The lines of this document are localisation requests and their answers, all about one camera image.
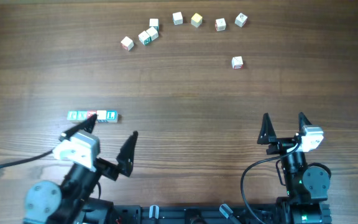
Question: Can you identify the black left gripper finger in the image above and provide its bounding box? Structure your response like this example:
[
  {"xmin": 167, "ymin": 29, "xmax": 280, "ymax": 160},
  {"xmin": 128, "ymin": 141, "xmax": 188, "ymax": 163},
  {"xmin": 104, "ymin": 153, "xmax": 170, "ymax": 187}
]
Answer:
[
  {"xmin": 59, "ymin": 114, "xmax": 97, "ymax": 142},
  {"xmin": 116, "ymin": 131, "xmax": 139, "ymax": 177}
]

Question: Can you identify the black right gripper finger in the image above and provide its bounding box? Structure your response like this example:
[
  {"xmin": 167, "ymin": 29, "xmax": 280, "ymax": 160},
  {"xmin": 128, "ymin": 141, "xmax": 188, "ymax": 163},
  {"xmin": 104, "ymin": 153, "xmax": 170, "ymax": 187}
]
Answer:
[
  {"xmin": 257, "ymin": 113, "xmax": 277, "ymax": 145},
  {"xmin": 298, "ymin": 112, "xmax": 311, "ymax": 134}
]

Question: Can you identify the blue X letter block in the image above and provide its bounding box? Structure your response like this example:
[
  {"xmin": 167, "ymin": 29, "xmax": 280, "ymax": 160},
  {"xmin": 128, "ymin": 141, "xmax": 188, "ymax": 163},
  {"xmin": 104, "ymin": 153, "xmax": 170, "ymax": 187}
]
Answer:
[{"xmin": 76, "ymin": 111, "xmax": 88, "ymax": 122}]

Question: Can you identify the red A letter block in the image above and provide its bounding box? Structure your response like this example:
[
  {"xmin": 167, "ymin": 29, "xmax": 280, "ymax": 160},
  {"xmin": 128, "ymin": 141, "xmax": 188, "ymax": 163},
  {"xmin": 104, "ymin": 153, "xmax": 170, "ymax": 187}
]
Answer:
[{"xmin": 86, "ymin": 110, "xmax": 97, "ymax": 119}]

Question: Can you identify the blue H letter block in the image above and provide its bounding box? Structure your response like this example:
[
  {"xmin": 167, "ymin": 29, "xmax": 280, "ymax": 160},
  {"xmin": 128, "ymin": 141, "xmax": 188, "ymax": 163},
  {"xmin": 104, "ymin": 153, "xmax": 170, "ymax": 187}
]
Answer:
[{"xmin": 96, "ymin": 110, "xmax": 107, "ymax": 123}]

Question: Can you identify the green J letter block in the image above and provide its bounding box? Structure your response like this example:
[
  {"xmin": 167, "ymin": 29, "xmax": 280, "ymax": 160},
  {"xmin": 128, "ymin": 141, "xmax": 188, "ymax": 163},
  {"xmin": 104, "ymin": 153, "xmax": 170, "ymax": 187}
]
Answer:
[{"xmin": 67, "ymin": 111, "xmax": 78, "ymax": 122}]

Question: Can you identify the blue L letter block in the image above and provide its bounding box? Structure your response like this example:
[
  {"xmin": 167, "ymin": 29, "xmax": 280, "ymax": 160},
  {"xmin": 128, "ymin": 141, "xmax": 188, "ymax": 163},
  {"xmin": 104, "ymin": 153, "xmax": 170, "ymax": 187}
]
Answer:
[{"xmin": 106, "ymin": 111, "xmax": 119, "ymax": 123}]

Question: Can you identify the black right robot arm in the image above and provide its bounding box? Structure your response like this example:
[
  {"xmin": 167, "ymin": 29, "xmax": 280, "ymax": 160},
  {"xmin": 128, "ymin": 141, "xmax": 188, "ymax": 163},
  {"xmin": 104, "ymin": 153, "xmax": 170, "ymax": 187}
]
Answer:
[{"xmin": 257, "ymin": 113, "xmax": 332, "ymax": 223}]

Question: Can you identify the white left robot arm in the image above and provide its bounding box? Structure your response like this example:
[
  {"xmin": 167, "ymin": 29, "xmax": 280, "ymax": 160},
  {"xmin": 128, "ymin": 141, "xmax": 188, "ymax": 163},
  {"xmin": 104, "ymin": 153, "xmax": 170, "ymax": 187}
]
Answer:
[{"xmin": 24, "ymin": 114, "xmax": 138, "ymax": 223}]

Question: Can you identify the red I letter block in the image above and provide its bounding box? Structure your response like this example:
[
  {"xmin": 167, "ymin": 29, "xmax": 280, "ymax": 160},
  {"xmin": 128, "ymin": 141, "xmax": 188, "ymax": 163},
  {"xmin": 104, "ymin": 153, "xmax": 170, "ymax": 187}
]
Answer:
[{"xmin": 231, "ymin": 56, "xmax": 244, "ymax": 69}]

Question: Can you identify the red M letter block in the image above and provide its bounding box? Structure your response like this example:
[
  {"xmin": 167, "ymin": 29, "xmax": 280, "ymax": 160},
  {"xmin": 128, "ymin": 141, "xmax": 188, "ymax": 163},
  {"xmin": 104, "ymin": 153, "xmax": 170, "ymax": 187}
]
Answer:
[{"xmin": 121, "ymin": 36, "xmax": 134, "ymax": 51}]

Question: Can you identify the green N letter block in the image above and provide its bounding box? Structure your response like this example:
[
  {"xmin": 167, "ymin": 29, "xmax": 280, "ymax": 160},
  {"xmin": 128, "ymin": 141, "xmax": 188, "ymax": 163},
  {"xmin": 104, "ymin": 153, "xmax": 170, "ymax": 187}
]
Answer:
[{"xmin": 138, "ymin": 30, "xmax": 152, "ymax": 45}]

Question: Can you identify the white O green block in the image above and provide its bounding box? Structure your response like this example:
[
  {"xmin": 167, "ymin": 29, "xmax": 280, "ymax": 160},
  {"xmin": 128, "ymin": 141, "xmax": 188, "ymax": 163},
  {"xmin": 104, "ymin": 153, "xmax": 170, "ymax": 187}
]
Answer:
[{"xmin": 146, "ymin": 27, "xmax": 158, "ymax": 41}]

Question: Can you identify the white K letter block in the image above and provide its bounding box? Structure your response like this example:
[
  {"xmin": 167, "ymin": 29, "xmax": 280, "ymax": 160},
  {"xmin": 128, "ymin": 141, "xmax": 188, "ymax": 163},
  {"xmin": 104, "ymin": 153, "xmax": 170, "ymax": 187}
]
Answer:
[{"xmin": 234, "ymin": 12, "xmax": 248, "ymax": 27}]

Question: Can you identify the red Q letter block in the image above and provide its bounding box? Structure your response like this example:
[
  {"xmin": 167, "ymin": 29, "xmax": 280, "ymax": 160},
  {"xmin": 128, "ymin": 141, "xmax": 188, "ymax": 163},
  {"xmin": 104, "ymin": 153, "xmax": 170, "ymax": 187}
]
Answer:
[{"xmin": 215, "ymin": 18, "xmax": 226, "ymax": 32}]

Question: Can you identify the white Z letter block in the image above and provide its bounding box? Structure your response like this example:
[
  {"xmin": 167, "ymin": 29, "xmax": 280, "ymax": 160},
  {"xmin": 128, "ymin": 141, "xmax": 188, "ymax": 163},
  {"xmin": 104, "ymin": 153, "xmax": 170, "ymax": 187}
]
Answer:
[{"xmin": 149, "ymin": 18, "xmax": 159, "ymax": 31}]

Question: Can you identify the yellow topped letter block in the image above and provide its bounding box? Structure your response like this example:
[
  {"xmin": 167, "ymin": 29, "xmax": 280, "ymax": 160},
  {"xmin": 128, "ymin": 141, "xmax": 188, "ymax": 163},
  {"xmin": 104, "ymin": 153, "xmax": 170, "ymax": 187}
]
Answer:
[{"xmin": 191, "ymin": 13, "xmax": 203, "ymax": 27}]

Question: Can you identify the blue P letter block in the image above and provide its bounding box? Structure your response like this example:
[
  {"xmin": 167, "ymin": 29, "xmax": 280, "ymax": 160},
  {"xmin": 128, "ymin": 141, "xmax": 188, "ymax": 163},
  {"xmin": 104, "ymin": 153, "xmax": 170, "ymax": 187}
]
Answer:
[{"xmin": 172, "ymin": 12, "xmax": 183, "ymax": 25}]

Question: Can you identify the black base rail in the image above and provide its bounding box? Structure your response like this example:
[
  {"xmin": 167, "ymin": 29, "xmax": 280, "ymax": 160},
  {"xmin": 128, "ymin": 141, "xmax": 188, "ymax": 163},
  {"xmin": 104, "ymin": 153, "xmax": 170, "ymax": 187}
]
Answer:
[{"xmin": 109, "ymin": 204, "xmax": 288, "ymax": 224}]

